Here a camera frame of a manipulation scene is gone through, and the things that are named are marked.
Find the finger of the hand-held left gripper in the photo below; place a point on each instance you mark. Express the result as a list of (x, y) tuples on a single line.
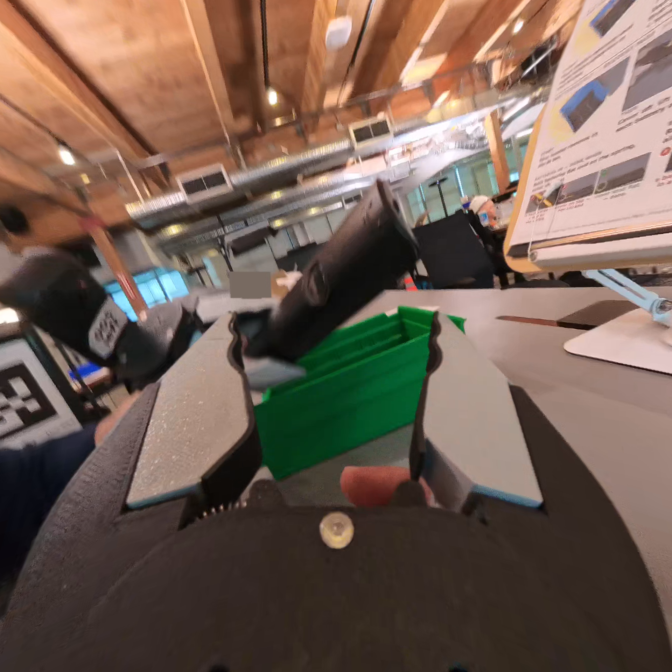
[(278, 374)]

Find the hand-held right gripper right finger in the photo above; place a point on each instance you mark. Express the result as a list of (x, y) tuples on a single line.
[(472, 420)]

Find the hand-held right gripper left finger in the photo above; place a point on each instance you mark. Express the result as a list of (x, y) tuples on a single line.
[(194, 420)]

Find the black remote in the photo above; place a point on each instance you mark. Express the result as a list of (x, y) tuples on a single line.
[(346, 262)]

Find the person's left hand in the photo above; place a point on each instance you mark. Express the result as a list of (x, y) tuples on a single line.
[(113, 420)]

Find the person's right hand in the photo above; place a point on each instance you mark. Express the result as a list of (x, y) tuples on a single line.
[(372, 485)]

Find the red steel column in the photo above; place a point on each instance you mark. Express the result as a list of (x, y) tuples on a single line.
[(118, 267)]

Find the green plastic bin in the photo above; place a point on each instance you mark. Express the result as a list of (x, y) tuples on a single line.
[(336, 414)]

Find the ceiling spot light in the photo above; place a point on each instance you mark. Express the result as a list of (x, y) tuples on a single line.
[(272, 96), (66, 155)]

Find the dark flat object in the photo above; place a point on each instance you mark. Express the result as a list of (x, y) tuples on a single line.
[(593, 315)]

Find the white document stand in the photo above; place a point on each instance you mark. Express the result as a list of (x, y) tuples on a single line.
[(619, 341)]

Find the black office chair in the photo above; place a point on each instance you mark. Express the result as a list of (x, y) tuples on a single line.
[(451, 252)]

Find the white ceiling air vent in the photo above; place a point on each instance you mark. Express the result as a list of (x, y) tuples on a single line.
[(204, 183), (371, 132)]

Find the instruction sheet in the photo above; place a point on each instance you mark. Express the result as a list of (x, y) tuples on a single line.
[(603, 131)]

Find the white round ceiling device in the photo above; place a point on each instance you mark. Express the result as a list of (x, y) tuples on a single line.
[(338, 32)]

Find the silver ventilation duct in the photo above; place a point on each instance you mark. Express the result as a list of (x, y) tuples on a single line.
[(252, 178)]

